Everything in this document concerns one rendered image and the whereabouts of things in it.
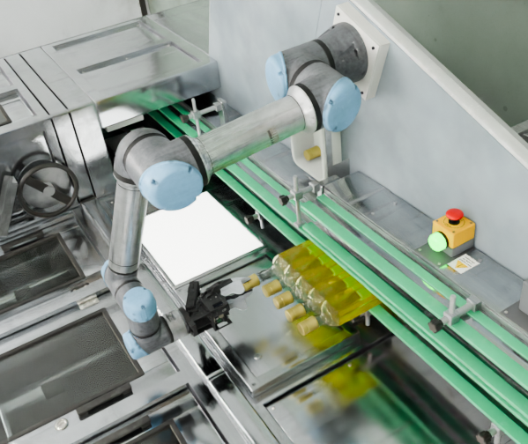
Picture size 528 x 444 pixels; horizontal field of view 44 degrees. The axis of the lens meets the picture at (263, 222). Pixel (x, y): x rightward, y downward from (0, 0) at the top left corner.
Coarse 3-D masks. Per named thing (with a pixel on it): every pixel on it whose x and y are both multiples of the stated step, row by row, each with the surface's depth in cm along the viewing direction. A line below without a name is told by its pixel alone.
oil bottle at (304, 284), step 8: (328, 264) 178; (336, 264) 177; (312, 272) 176; (320, 272) 175; (328, 272) 175; (336, 272) 175; (296, 280) 175; (304, 280) 174; (312, 280) 173; (320, 280) 173; (304, 288) 172; (304, 296) 173
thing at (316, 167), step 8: (296, 136) 199; (304, 136) 201; (312, 136) 202; (320, 136) 184; (296, 144) 201; (304, 144) 202; (312, 144) 204; (320, 144) 200; (296, 152) 202; (296, 160) 203; (304, 160) 203; (312, 160) 202; (320, 160) 201; (304, 168) 200; (312, 168) 199; (320, 168) 198; (312, 176) 197; (320, 176) 195
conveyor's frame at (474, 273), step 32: (256, 160) 220; (288, 160) 216; (352, 192) 181; (384, 192) 180; (384, 224) 168; (416, 224) 167; (416, 256) 158; (480, 256) 155; (480, 288) 146; (512, 288) 145
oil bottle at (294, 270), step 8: (312, 256) 181; (320, 256) 181; (328, 256) 180; (296, 264) 179; (304, 264) 179; (312, 264) 178; (320, 264) 178; (288, 272) 177; (296, 272) 176; (304, 272) 176; (288, 280) 177
